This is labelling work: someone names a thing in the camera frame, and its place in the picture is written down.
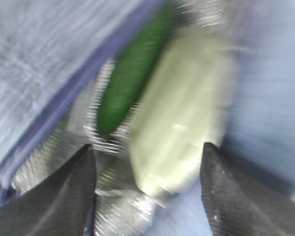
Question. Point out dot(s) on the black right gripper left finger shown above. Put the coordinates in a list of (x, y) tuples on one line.
[(58, 206)]

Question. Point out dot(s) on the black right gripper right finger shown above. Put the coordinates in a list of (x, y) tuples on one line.
[(239, 204)]

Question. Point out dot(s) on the green lidded lunch box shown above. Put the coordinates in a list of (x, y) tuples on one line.
[(182, 107)]

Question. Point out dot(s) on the green cucumber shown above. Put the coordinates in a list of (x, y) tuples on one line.
[(132, 69)]

